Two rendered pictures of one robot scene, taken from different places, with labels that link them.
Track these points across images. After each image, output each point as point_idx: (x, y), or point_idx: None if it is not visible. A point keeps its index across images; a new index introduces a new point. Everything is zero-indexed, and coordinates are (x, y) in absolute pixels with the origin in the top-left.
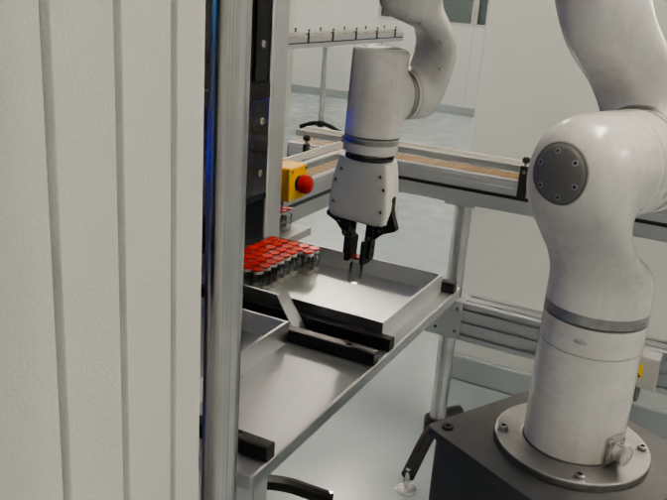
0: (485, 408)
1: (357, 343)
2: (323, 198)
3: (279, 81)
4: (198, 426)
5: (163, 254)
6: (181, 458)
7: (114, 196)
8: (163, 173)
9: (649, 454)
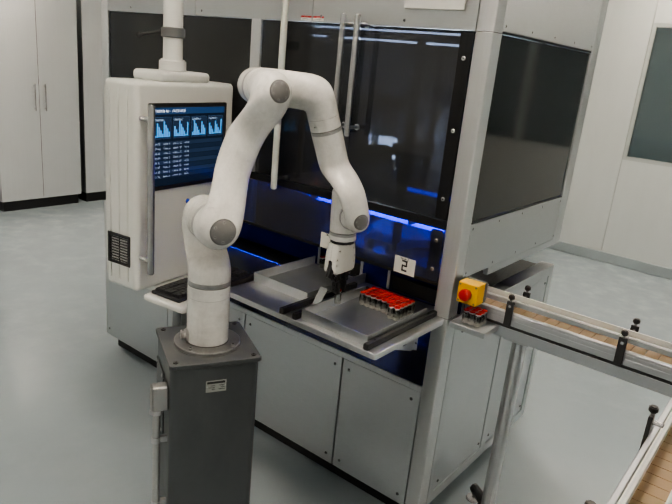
0: (245, 334)
1: None
2: (573, 354)
3: (454, 224)
4: (133, 202)
5: (125, 166)
6: (129, 204)
7: (117, 153)
8: (125, 154)
9: (186, 350)
